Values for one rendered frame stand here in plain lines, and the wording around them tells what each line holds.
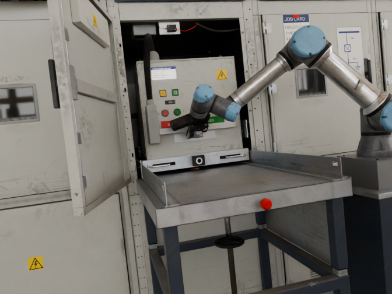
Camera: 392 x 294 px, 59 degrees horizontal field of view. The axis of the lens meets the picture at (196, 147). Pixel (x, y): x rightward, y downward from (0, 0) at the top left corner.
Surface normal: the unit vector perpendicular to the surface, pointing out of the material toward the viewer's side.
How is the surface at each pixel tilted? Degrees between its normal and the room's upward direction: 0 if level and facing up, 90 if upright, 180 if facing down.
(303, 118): 90
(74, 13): 90
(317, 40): 86
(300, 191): 90
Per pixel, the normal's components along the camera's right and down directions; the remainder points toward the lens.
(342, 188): 0.25, 0.03
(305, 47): -0.19, -0.01
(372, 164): -0.96, 0.11
